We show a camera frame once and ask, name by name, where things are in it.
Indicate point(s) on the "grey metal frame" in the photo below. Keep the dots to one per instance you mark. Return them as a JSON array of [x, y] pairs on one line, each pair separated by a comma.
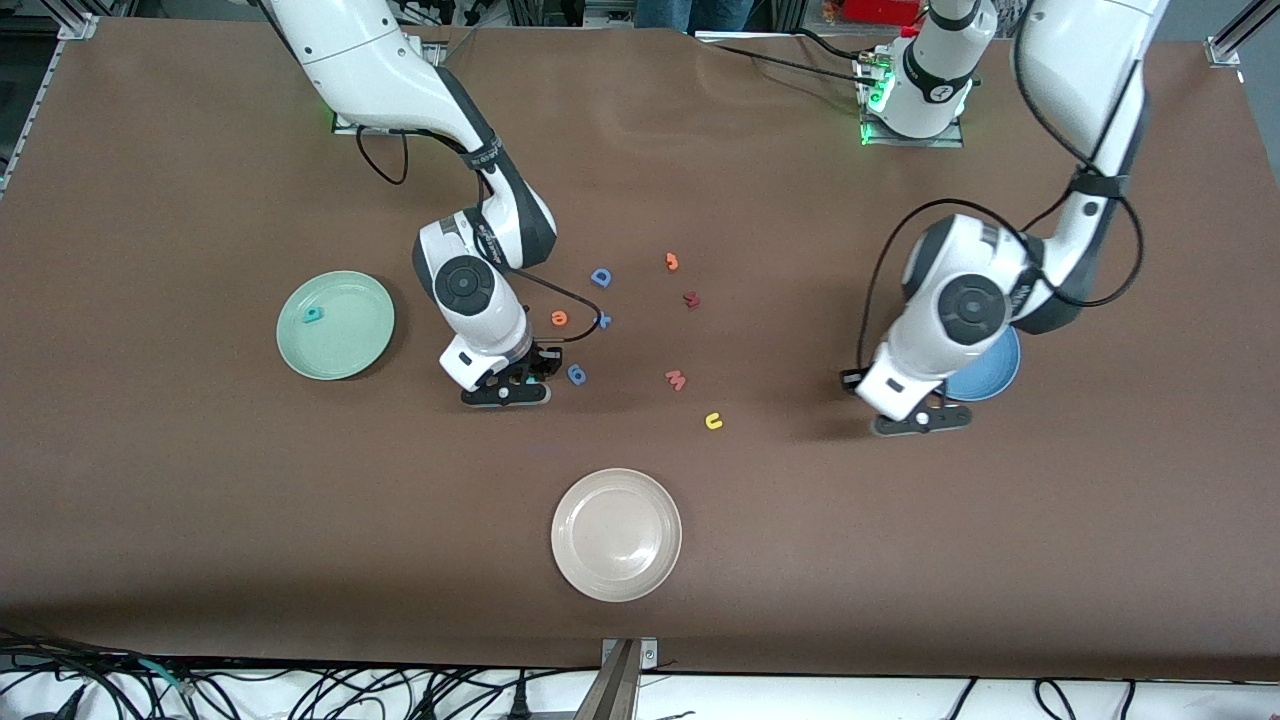
[[610, 12]]

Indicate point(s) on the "aluminium extrusion bar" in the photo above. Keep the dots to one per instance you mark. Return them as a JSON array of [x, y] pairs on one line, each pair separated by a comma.
[[615, 690]]

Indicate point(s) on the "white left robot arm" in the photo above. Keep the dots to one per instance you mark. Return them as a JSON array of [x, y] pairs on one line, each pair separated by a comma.
[[960, 310]]

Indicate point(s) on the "blue foam letter D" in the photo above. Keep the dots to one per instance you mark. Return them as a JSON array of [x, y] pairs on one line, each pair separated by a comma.
[[600, 277]]

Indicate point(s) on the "beige plate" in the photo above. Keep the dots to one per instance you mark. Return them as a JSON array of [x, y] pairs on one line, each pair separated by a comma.
[[616, 535]]

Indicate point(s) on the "brown table cover mat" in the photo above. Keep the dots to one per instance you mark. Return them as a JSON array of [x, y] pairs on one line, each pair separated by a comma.
[[800, 500]]

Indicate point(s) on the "blue plate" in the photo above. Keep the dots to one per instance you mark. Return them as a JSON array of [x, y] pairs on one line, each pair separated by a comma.
[[995, 375]]

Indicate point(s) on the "person in blue jeans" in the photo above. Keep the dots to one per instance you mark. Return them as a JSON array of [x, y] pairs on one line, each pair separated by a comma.
[[690, 12]]

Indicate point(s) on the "pale green plate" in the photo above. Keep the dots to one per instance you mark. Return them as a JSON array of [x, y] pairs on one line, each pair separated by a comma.
[[340, 345]]

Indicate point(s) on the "red box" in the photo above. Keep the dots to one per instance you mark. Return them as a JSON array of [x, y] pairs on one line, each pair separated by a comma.
[[880, 10]]

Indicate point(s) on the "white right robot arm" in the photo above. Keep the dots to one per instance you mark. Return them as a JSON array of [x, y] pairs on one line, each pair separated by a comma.
[[370, 70]]

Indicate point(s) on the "aluminium frame rail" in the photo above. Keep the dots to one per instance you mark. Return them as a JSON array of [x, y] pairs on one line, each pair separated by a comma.
[[1235, 40], [30, 110]]

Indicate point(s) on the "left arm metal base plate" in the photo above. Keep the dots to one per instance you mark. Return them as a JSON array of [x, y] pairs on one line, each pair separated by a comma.
[[900, 142]]

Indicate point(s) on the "blue foam number 6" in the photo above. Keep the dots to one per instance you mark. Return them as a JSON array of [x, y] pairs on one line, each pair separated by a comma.
[[577, 374]]

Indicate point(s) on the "pink foam letter w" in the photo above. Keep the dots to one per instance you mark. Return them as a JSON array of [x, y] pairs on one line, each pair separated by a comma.
[[676, 380]]

